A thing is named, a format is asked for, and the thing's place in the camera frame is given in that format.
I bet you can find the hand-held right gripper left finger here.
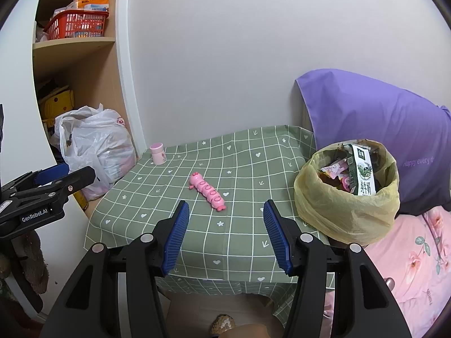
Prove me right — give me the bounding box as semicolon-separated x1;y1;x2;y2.
46;200;191;338

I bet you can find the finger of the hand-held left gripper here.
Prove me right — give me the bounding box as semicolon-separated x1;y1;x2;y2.
7;166;96;206
0;163;70;195

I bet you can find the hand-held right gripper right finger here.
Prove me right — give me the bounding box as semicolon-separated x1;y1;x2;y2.
264;199;413;338

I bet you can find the bin with yellow plastic liner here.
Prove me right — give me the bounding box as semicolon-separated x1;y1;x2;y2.
293;139;400;250

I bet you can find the pink candy wrapper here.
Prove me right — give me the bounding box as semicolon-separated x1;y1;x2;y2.
319;160;348;180

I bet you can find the white green milk carton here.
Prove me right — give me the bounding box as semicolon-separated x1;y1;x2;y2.
347;143;375;197

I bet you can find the person's left forearm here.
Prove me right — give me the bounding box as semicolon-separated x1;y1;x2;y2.
0;230;50;294

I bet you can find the yellow can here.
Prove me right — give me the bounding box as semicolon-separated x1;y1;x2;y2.
73;190;89;212

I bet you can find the white plastic bag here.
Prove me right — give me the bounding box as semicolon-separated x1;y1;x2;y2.
54;104;138;201

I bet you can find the pink caterpillar toy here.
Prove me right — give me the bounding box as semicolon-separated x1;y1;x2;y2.
188;172;227;212

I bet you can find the green checked tablecloth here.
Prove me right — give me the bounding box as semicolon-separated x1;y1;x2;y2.
84;124;335;319

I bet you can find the yellow plush toy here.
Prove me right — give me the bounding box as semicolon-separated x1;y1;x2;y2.
39;86;75;120

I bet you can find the person's leg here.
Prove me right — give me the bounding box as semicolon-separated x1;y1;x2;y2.
225;323;282;338

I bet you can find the brown fuzzy slipper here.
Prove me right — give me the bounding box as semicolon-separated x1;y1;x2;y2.
211;314;236;335

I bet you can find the wooden shelf unit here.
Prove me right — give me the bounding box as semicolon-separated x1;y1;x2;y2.
0;0;147;321

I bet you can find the wooden headboard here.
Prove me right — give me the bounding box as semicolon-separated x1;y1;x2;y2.
299;100;316;134

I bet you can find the pink floral bedsheet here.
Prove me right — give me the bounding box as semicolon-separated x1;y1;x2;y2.
322;206;451;338

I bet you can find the purple pillow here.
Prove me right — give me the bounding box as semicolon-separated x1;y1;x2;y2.
295;69;451;215

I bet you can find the red plastic basket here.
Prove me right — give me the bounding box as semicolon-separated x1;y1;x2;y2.
43;10;110;40

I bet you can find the orange white box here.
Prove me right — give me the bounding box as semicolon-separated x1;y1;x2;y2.
79;0;110;12

